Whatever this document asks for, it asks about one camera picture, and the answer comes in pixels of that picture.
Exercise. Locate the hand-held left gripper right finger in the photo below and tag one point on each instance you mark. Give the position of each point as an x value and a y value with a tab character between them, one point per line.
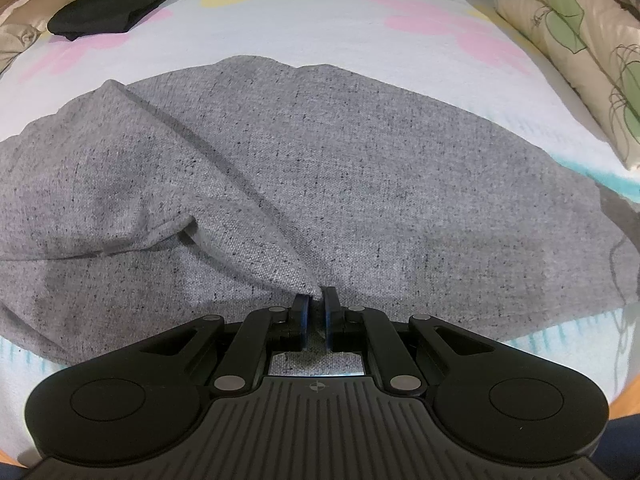
330	321

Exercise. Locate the beige quilt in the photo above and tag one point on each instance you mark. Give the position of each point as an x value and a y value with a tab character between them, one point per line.
15	35

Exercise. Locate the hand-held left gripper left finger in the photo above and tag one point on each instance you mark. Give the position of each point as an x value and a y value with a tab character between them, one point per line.
301	321

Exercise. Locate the black folded cloth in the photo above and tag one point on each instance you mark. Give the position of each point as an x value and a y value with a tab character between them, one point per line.
115	5

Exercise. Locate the floral bed sheet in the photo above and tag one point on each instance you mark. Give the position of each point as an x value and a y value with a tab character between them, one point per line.
350	20

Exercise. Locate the grey pants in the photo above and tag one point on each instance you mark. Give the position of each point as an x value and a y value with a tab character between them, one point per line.
350	185

